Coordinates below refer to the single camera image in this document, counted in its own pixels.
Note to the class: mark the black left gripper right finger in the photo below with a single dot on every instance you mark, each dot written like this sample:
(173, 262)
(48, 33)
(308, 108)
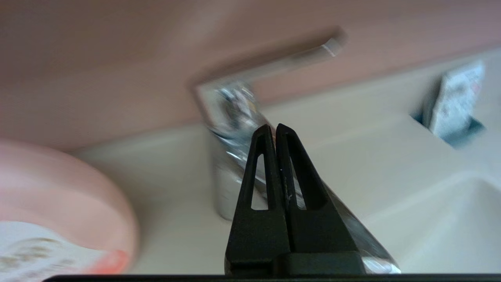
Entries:
(321, 239)

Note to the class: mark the chrome faucet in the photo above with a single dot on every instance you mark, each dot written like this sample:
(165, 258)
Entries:
(235, 113)

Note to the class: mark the beige sink basin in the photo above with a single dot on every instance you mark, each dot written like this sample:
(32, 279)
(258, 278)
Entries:
(450, 227)

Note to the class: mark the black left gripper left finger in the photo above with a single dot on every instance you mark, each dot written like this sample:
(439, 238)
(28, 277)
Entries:
(256, 235)

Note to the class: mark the pink soap pump bottle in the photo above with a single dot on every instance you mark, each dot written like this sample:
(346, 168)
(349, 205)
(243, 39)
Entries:
(58, 188)

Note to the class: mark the white printed packet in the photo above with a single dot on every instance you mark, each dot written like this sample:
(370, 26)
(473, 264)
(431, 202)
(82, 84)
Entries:
(456, 98)

